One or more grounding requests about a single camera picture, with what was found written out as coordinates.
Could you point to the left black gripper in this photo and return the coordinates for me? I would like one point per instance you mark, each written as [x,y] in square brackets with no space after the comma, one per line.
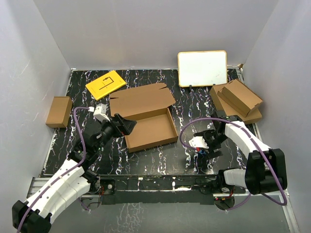
[122,126]

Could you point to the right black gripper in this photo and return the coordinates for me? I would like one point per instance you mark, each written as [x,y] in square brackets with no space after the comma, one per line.
[211,152]

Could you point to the blue toy car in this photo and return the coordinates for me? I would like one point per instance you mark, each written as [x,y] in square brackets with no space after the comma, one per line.
[201,151]

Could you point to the cardboard box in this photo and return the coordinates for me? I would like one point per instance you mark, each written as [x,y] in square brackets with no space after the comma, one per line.
[59,113]
[240,97]
[149,106]
[220,104]

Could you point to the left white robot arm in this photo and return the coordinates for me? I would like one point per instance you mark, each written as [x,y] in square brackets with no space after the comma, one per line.
[38,212]

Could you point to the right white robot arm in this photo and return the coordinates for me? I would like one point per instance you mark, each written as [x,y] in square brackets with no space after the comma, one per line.
[265,168]

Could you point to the yellow pad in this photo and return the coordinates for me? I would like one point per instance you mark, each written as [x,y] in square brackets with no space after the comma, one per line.
[105,85]

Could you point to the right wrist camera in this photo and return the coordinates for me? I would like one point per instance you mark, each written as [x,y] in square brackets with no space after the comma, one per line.
[198,142]

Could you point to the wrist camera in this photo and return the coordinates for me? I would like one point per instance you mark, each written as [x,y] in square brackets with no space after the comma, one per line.
[198,142]
[99,112]

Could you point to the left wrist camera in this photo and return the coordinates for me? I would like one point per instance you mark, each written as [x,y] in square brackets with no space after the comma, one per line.
[99,112]

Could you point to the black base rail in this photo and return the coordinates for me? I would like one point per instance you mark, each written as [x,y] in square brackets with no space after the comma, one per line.
[151,189]

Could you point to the white board yellow frame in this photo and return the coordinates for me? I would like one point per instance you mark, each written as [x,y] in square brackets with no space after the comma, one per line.
[202,68]

